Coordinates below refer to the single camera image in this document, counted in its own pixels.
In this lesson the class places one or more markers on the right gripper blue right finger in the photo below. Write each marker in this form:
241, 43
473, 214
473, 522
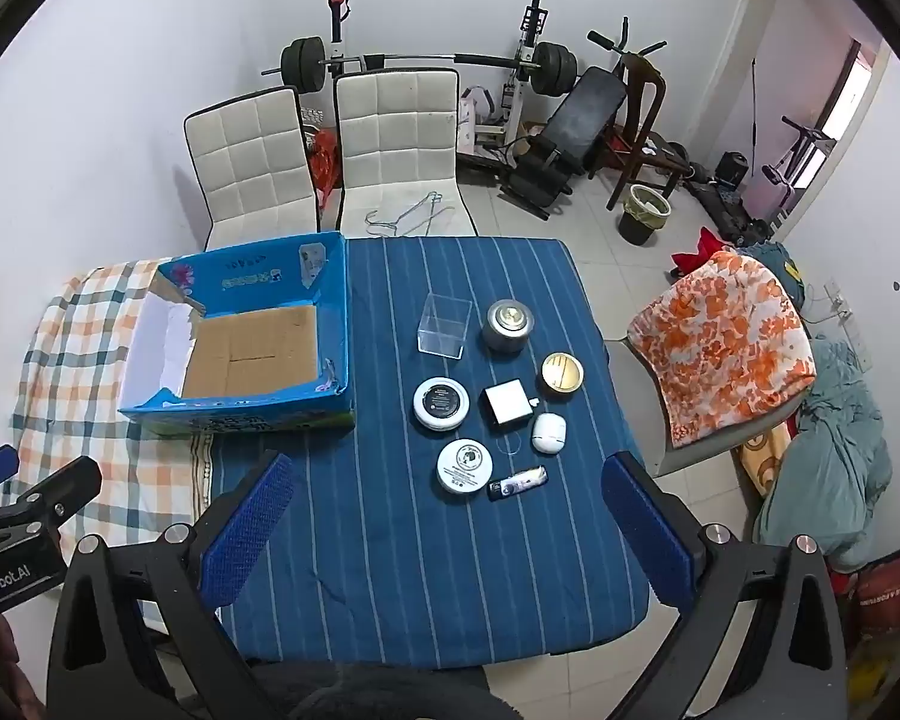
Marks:
657, 526

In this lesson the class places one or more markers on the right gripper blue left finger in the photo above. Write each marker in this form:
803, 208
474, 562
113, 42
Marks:
231, 534

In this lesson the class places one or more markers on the white earbuds case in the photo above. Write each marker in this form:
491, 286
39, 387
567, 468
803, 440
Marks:
549, 434

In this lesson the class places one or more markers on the small colourful tube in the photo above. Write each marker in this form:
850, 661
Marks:
518, 483

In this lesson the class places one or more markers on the gold round tin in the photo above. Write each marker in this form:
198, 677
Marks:
562, 373

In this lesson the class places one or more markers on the white square charger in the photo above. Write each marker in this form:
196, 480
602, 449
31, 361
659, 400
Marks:
508, 402

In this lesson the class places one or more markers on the white round cream tin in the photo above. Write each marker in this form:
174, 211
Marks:
464, 467

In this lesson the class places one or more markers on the silver metal tin can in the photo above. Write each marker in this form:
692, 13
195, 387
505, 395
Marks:
507, 326

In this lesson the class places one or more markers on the clear acrylic cube box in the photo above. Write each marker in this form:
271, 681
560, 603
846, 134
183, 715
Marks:
443, 326

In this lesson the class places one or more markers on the grey chair under cloth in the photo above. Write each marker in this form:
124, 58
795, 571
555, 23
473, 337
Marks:
640, 400

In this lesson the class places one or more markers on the plaid checkered cloth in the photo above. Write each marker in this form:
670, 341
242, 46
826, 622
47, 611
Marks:
67, 407

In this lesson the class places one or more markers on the teal blanket pile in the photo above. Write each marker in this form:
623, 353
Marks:
837, 466

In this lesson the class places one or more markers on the blue striped tablecloth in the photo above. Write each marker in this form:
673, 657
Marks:
374, 559

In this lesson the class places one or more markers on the orange floral cloth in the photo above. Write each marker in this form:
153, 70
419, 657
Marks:
726, 346

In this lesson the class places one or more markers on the blue cardboard milk box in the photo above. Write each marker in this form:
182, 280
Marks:
253, 337

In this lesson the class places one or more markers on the red box on floor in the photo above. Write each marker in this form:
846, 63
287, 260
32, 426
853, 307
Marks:
869, 600

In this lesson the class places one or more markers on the red cloth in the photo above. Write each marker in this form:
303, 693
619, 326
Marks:
685, 262

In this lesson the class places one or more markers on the black waste bin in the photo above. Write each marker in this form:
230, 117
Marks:
644, 212

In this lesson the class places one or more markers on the left white padded chair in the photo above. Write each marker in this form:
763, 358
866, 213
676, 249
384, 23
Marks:
250, 161

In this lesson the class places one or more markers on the white padded chair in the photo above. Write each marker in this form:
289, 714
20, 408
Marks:
397, 131
250, 161

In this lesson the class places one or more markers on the brown wooden chair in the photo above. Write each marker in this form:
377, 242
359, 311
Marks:
645, 91

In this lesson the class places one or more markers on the black weight bench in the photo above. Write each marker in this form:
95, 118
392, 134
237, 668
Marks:
554, 155

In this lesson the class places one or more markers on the right white padded chair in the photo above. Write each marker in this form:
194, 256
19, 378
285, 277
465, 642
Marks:
397, 131

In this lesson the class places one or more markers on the white squat rack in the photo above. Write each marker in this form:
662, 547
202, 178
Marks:
486, 121

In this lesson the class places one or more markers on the wire clothes hangers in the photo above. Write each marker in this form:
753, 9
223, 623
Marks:
419, 218

